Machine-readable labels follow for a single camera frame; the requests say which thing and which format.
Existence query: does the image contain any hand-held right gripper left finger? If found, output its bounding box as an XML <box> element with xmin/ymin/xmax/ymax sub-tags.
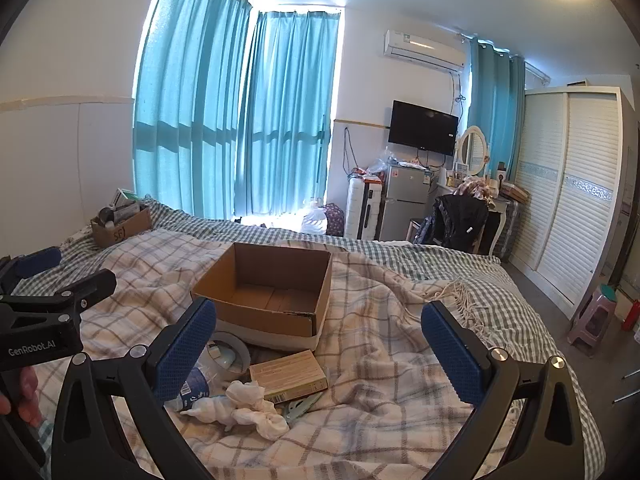
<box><xmin>50</xmin><ymin>296</ymin><xmax>218</xmax><ymax>480</ymax></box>

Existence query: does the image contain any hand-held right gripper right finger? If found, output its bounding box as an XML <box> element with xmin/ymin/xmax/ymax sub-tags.
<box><xmin>420</xmin><ymin>300</ymin><xmax>593</xmax><ymax>480</ymax></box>

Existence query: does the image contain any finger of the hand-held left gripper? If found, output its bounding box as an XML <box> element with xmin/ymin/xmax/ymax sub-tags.
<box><xmin>0</xmin><ymin>268</ymin><xmax>118</xmax><ymax>318</ymax></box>
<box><xmin>0</xmin><ymin>246</ymin><xmax>63</xmax><ymax>297</ymax></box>

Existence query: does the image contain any clear round container blue label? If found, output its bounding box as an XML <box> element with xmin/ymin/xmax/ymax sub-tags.
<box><xmin>167</xmin><ymin>365</ymin><xmax>221</xmax><ymax>411</ymax></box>

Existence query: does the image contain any tape roll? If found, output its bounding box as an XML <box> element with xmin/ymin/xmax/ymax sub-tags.
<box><xmin>207</xmin><ymin>331</ymin><xmax>252</xmax><ymax>383</ymax></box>

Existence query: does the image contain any white tissue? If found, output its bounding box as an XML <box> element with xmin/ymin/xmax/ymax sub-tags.
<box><xmin>180</xmin><ymin>380</ymin><xmax>291</xmax><ymax>440</ymax></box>

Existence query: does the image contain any small yellowish carton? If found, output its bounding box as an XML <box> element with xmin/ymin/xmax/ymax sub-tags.
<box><xmin>248</xmin><ymin>349</ymin><xmax>328</xmax><ymax>403</ymax></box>

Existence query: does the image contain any person's left hand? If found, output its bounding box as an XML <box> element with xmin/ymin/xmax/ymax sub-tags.
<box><xmin>0</xmin><ymin>365</ymin><xmax>42</xmax><ymax>426</ymax></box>

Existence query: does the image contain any small marked cardboard box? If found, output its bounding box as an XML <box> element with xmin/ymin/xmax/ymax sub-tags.
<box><xmin>91</xmin><ymin>205</ymin><xmax>153</xmax><ymax>248</ymax></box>

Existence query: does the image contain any beige plaid blanket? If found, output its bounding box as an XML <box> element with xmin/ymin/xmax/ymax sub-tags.
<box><xmin>0</xmin><ymin>232</ymin><xmax>601</xmax><ymax>480</ymax></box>

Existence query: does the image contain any green white carton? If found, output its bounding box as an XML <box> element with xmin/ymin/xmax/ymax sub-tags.
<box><xmin>111</xmin><ymin>188</ymin><xmax>138</xmax><ymax>211</ymax></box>

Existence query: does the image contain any black jacket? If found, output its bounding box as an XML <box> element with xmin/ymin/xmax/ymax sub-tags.
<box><xmin>432</xmin><ymin>194</ymin><xmax>490</xmax><ymax>253</ymax></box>

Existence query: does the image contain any pink plastic stool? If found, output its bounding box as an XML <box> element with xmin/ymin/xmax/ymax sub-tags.
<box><xmin>567</xmin><ymin>285</ymin><xmax>618</xmax><ymax>356</ymax></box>

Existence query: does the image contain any silver fridge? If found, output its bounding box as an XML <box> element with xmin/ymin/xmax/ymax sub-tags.
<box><xmin>379</xmin><ymin>164</ymin><xmax>436</xmax><ymax>242</ymax></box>

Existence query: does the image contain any pink clothes pile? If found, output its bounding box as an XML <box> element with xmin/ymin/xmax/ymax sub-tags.
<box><xmin>454</xmin><ymin>176</ymin><xmax>498</xmax><ymax>200</ymax></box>

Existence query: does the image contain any white suitcase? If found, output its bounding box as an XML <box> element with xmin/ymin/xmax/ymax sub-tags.
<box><xmin>344</xmin><ymin>176</ymin><xmax>383</xmax><ymax>241</ymax></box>

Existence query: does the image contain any flat cardboard box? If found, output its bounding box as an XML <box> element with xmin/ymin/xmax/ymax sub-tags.
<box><xmin>501</xmin><ymin>181</ymin><xmax>528</xmax><ymax>205</ymax></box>

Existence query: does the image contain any dark floral bag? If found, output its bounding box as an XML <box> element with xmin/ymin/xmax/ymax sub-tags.
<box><xmin>320</xmin><ymin>203</ymin><xmax>346</xmax><ymax>236</ymax></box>

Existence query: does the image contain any clear water jug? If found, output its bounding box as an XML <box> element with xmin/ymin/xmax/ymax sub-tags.
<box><xmin>301</xmin><ymin>200</ymin><xmax>328</xmax><ymax>235</ymax></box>

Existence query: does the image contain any white slatted wardrobe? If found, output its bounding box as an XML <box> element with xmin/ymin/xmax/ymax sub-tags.
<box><xmin>507</xmin><ymin>86</ymin><xmax>638</xmax><ymax>318</ymax></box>

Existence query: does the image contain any wide teal curtain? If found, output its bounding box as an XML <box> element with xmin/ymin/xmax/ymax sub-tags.
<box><xmin>131</xmin><ymin>0</ymin><xmax>253</xmax><ymax>221</ymax></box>

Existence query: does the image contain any clear plastic bag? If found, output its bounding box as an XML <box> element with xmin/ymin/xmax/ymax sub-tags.
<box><xmin>369</xmin><ymin>146</ymin><xmax>401</xmax><ymax>176</ymax></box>

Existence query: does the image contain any white oval mirror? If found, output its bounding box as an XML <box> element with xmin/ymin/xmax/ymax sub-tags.
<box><xmin>456</xmin><ymin>126</ymin><xmax>488</xmax><ymax>177</ymax></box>

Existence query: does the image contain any narrow teal curtain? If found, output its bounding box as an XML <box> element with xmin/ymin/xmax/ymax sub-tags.
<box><xmin>466</xmin><ymin>37</ymin><xmax>526</xmax><ymax>181</ymax></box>

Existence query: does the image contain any white air conditioner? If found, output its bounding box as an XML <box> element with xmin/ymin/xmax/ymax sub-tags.
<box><xmin>383</xmin><ymin>29</ymin><xmax>467</xmax><ymax>72</ymax></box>

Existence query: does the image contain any black wall television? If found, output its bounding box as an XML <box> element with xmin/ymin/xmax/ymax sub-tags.
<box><xmin>388</xmin><ymin>100</ymin><xmax>460</xmax><ymax>157</ymax></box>

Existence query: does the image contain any wall cable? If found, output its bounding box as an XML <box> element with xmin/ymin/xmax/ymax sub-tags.
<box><xmin>342</xmin><ymin>127</ymin><xmax>358</xmax><ymax>176</ymax></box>

